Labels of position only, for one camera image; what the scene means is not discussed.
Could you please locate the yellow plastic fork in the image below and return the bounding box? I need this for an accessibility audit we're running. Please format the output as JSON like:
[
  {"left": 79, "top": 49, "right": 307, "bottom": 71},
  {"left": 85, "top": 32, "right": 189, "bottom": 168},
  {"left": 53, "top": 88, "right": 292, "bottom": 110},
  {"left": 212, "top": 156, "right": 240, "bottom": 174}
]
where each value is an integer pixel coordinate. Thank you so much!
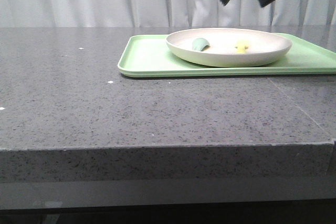
[{"left": 235, "top": 40, "right": 249, "bottom": 54}]

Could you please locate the white round plate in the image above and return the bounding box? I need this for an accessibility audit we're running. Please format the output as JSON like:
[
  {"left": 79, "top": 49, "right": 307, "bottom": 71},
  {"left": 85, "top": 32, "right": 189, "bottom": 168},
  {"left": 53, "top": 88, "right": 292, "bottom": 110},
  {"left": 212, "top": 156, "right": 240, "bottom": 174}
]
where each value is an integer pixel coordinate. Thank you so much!
[{"left": 166, "top": 28, "right": 292, "bottom": 67}]

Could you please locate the green plastic spoon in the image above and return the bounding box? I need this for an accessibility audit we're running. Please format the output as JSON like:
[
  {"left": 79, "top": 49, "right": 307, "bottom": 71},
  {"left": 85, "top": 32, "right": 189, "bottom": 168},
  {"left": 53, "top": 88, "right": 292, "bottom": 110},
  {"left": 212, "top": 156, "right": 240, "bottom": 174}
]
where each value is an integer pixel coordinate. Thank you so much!
[{"left": 192, "top": 37, "right": 210, "bottom": 51}]

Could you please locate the light green serving tray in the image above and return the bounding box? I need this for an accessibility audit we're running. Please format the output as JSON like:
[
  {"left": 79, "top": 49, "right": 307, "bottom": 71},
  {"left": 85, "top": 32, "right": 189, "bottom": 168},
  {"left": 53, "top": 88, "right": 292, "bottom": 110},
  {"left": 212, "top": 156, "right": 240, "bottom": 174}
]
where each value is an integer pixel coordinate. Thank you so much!
[{"left": 118, "top": 33, "right": 335, "bottom": 78}]

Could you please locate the white curtain backdrop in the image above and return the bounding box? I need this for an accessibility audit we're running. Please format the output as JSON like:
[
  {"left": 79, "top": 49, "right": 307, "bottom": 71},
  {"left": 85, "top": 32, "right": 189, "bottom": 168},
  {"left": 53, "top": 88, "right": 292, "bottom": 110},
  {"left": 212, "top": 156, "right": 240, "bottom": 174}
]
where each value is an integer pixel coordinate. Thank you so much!
[{"left": 1, "top": 0, "right": 335, "bottom": 27}]

